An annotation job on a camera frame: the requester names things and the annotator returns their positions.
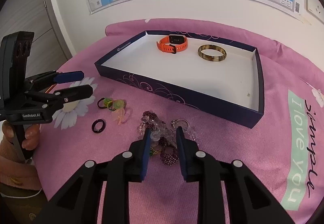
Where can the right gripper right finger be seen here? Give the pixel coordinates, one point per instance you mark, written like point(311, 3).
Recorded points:
point(228, 192)

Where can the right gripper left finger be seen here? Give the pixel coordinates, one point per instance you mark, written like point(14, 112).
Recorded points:
point(100, 185)

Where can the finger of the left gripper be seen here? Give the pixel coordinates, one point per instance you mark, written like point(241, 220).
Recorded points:
point(68, 77)
point(75, 93)

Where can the orange smart watch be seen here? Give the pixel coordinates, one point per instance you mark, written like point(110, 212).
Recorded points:
point(173, 44)

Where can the tortoiseshell bangle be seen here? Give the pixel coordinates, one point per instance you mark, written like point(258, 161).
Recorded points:
point(213, 53)

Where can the person's left hand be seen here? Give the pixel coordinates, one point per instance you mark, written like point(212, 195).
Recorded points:
point(24, 150)

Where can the pink floral bedsheet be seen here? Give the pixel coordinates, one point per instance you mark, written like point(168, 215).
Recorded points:
point(284, 149)

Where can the grey wardrobe door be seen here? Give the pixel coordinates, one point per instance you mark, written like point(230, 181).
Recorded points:
point(31, 15)

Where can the navy blue shallow box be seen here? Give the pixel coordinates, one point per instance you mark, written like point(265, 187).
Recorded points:
point(232, 89)

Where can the white wall socket panel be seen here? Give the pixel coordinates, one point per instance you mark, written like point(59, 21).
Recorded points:
point(315, 8)

